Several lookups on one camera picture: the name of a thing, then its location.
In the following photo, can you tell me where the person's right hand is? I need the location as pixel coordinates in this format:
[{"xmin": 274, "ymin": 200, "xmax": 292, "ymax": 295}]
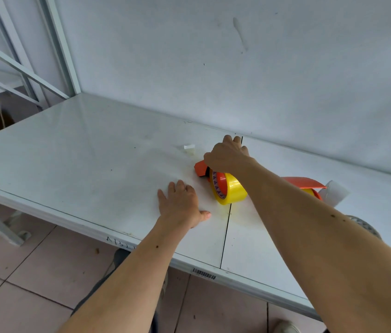
[{"xmin": 203, "ymin": 135, "xmax": 258, "ymax": 177}]

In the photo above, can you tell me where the person's left hand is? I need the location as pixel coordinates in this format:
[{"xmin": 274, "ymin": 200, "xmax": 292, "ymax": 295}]
[{"xmin": 157, "ymin": 179, "xmax": 212, "ymax": 230}]

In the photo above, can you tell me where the orange tape dispenser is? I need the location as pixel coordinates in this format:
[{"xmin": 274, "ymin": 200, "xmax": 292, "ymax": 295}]
[
  {"xmin": 194, "ymin": 160, "xmax": 227, "ymax": 200},
  {"xmin": 281, "ymin": 176, "xmax": 327, "ymax": 201}
]

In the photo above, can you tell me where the white tape core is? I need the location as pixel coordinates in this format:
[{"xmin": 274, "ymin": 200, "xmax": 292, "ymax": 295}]
[
  {"xmin": 318, "ymin": 180, "xmax": 351, "ymax": 209},
  {"xmin": 345, "ymin": 215, "xmax": 383, "ymax": 241}
]

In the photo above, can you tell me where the person's right forearm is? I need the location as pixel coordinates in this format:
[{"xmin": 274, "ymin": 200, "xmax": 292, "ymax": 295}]
[{"xmin": 239, "ymin": 160, "xmax": 391, "ymax": 333}]

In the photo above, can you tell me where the person's left forearm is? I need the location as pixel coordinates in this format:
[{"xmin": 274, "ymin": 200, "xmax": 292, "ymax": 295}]
[{"xmin": 58, "ymin": 215, "xmax": 193, "ymax": 333}]

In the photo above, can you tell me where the barcode sticker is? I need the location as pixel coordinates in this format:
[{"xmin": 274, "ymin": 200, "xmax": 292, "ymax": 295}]
[{"xmin": 191, "ymin": 268, "xmax": 217, "ymax": 281}]

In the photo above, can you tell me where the white right shoe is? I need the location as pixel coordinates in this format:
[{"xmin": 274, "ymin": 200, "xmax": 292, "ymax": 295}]
[{"xmin": 271, "ymin": 320, "xmax": 301, "ymax": 333}]

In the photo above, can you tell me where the white metal frame post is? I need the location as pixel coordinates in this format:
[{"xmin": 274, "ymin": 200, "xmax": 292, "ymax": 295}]
[
  {"xmin": 35, "ymin": 0, "xmax": 82, "ymax": 98},
  {"xmin": 0, "ymin": 0, "xmax": 50, "ymax": 110}
]

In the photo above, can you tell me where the white metal frame rail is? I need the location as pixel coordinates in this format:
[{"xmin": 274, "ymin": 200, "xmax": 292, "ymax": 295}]
[
  {"xmin": 0, "ymin": 67, "xmax": 43, "ymax": 109},
  {"xmin": 0, "ymin": 32, "xmax": 70, "ymax": 101}
]

